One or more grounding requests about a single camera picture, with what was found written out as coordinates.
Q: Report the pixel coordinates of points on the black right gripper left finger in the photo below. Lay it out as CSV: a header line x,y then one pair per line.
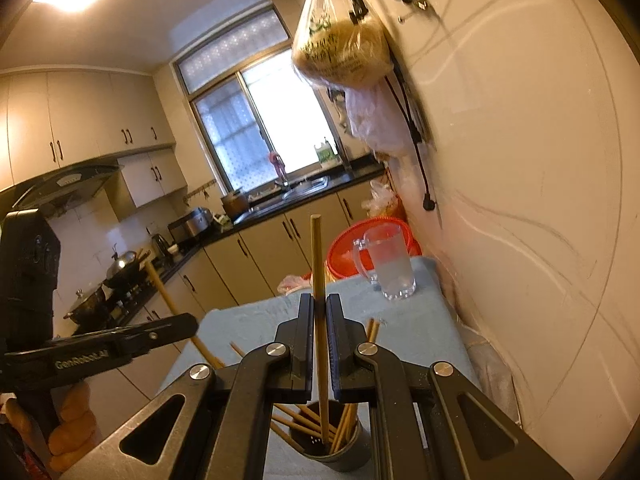
x,y
295,369

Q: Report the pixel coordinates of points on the white plastic bag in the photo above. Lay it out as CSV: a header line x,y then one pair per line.
x,y
376,120

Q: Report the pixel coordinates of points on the brown wooden chopstick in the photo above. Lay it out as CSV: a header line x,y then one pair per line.
x,y
320,338

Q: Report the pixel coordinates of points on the green detergent bottle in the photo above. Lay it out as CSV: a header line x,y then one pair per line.
x,y
326,155

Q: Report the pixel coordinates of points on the black wok with lid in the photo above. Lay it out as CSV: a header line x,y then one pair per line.
x,y
125,269

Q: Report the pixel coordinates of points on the steel kitchen sink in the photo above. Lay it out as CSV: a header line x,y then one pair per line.
x,y
302,188

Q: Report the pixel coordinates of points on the white upper kitchen cabinets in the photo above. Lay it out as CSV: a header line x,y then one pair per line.
x,y
63,119

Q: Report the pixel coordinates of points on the dark cooking pot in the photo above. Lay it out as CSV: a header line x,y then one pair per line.
x,y
235,204

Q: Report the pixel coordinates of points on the left human hand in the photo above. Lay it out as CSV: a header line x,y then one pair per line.
x,y
74,437

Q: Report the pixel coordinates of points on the light blue table cloth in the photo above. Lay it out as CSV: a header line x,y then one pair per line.
x,y
418,329

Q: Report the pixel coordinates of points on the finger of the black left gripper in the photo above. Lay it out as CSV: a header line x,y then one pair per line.
x,y
64,361

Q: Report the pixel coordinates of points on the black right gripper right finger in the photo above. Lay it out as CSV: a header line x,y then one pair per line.
x,y
344,336

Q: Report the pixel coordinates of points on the dark perforated chopstick holder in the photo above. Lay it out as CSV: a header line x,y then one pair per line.
x,y
350,448

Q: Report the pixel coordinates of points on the kitchen window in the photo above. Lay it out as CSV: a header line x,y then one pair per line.
x,y
251,105

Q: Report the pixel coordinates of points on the silver rice cooker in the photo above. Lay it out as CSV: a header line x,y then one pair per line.
x,y
190,225

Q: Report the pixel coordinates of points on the beige lower kitchen cabinets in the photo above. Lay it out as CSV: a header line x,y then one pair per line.
x,y
241,268

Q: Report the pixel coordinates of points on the black range hood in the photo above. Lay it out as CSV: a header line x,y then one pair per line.
x,y
60,191

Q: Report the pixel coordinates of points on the yellow printed plastic bag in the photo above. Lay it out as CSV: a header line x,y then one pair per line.
x,y
334,47

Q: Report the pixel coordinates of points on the clear glass pitcher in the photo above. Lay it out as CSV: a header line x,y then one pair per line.
x,y
381,257

